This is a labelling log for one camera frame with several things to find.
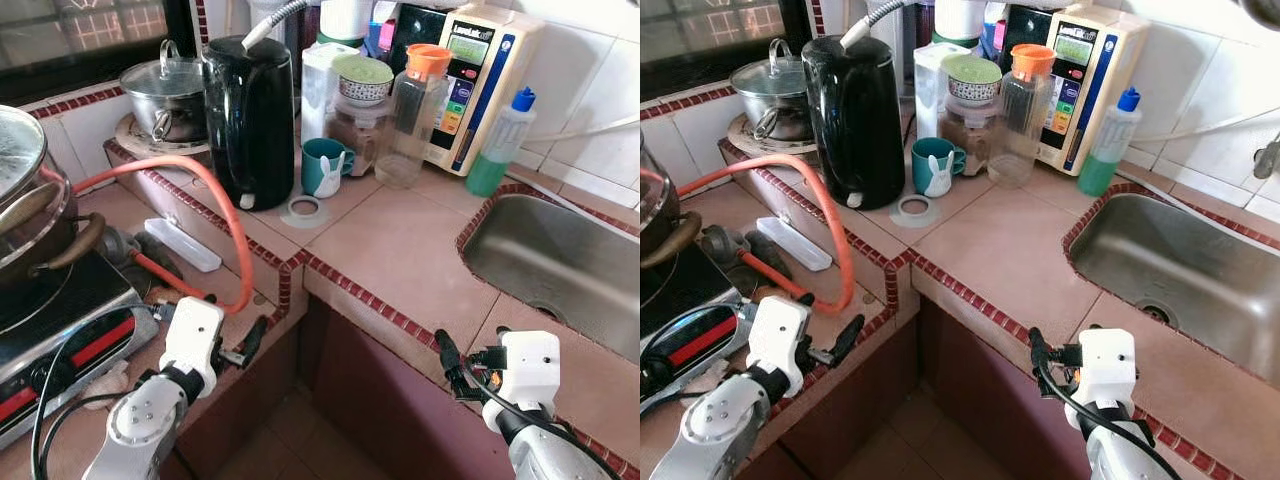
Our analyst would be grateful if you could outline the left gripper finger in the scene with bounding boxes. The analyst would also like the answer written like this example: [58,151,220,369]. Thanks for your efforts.
[238,316,269,369]
[836,314,867,367]

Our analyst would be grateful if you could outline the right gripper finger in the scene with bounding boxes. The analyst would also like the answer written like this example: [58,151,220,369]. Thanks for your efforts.
[434,328,467,393]
[1028,327,1056,391]

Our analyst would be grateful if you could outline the white oblong plastic case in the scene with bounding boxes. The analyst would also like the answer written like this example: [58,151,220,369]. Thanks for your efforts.
[143,217,223,274]
[755,216,833,273]

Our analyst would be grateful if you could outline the steel sink basin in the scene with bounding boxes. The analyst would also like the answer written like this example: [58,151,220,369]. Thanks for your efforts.
[458,195,641,363]
[1063,190,1280,386]

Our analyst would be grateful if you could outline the steel gas stove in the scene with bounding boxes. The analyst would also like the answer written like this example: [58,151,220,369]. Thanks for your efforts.
[640,245,761,416]
[0,250,161,451]

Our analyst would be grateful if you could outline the dark gas regulator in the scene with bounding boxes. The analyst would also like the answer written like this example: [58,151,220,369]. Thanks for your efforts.
[98,226,186,281]
[700,225,791,281]

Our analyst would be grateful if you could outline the teal mug white bunny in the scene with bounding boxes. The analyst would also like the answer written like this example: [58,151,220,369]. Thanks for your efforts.
[911,137,967,198]
[301,137,357,199]

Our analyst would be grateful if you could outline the dark pot with glass lid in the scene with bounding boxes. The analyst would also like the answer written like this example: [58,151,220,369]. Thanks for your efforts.
[0,105,106,291]
[640,140,706,271]

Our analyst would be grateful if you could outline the black electric kettle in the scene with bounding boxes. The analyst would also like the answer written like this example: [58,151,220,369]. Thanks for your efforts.
[801,36,911,211]
[203,36,296,212]

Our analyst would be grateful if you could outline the green soap bottle blue cap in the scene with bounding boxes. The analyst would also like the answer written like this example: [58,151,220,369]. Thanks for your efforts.
[465,87,538,198]
[1076,87,1143,198]

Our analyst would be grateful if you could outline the round beige pot stand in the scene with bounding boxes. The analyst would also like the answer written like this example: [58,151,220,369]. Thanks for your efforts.
[113,113,213,161]
[727,113,816,159]

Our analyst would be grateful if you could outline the jar with brown contents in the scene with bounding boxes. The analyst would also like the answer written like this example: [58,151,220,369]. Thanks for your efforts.
[322,95,396,179]
[937,95,1001,176]

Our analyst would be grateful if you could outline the clear pitcher orange lid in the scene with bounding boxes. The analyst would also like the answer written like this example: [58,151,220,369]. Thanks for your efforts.
[375,43,454,189]
[985,43,1058,189]

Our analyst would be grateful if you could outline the steel pot with lid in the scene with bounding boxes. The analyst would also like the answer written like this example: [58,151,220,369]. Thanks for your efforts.
[119,40,211,144]
[730,40,816,143]

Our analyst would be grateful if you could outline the white plastic container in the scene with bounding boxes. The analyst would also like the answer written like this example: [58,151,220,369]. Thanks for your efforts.
[912,42,951,141]
[300,42,346,146]

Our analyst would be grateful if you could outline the cream water ionizer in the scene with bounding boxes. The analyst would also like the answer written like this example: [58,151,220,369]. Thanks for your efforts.
[385,5,546,177]
[1000,5,1151,177]

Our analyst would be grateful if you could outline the patterned bowl green lid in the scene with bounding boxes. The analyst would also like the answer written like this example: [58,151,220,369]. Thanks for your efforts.
[940,55,1004,104]
[330,55,396,106]

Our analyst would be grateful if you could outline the white bottle green band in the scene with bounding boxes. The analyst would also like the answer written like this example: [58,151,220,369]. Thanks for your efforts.
[932,0,986,49]
[318,0,376,49]

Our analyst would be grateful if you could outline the window with grille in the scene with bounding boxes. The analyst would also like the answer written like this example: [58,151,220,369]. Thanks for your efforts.
[640,0,809,101]
[0,0,196,101]

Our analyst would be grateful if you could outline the dark blue basin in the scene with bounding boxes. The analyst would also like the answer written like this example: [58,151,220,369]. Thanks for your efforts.
[1240,0,1280,31]

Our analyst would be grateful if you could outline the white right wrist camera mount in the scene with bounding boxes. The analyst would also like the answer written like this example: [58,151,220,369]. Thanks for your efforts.
[1078,327,1139,406]
[497,330,562,409]

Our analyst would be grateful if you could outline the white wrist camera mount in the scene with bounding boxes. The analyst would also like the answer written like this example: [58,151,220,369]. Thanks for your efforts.
[158,296,226,376]
[1078,327,1139,406]
[745,295,811,373]
[497,330,562,409]

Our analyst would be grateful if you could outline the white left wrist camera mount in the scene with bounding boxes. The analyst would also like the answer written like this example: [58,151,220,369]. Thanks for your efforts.
[158,296,226,376]
[745,295,811,373]

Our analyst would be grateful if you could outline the orange gas hose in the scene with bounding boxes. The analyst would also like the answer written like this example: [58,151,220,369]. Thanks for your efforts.
[72,154,257,317]
[678,153,859,317]

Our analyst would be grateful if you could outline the clear plastic ring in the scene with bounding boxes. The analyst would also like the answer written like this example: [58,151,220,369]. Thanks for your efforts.
[889,195,941,229]
[279,196,333,229]

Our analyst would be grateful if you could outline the white water hose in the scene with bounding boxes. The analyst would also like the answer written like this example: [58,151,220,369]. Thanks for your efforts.
[527,112,641,146]
[1137,105,1280,144]

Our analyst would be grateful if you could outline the chrome wall tap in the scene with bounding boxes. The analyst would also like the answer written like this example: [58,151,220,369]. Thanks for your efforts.
[1253,135,1280,181]

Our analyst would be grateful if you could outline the grey flexible hose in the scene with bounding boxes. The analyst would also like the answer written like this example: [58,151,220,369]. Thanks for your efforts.
[240,0,311,51]
[840,0,916,51]

